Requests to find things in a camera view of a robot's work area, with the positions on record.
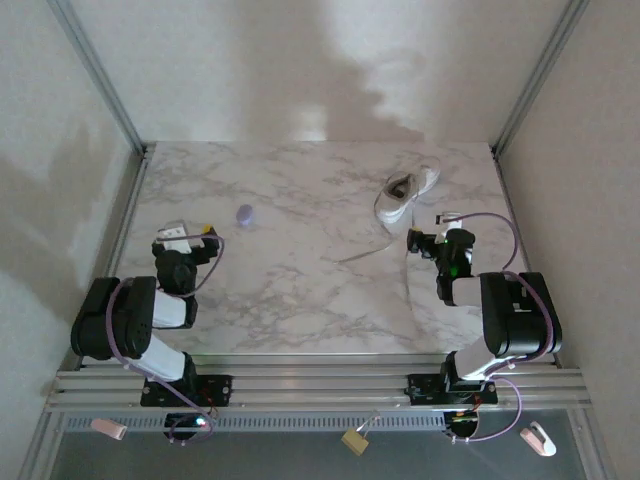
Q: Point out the small purple round cap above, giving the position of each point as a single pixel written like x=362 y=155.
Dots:
x=245 y=215

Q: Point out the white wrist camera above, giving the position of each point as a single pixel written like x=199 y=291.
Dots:
x=450 y=220
x=175 y=239

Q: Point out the aluminium table side rail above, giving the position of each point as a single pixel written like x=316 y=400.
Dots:
x=132 y=200
x=510 y=200

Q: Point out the white sneaker shoe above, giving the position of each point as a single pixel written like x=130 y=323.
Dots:
x=400 y=197

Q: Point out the pink and white clip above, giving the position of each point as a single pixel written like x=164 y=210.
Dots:
x=537 y=440

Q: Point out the brass padlock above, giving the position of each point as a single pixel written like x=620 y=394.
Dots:
x=355 y=442

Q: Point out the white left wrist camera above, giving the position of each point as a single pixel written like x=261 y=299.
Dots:
x=175 y=239

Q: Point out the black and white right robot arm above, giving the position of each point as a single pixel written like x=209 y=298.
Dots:
x=520 y=320

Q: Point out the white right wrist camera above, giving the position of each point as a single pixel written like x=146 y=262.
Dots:
x=450 y=220

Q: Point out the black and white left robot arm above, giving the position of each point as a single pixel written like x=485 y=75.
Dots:
x=125 y=320

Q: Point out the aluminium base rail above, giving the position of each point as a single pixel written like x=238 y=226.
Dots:
x=320 y=380

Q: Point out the aluminium frame leg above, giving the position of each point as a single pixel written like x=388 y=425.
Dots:
x=592 y=445
x=40 y=445

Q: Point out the aluminium frame post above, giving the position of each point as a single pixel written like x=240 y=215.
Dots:
x=537 y=75
x=102 y=75

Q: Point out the black controller board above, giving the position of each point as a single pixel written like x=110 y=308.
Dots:
x=462 y=425
x=190 y=425

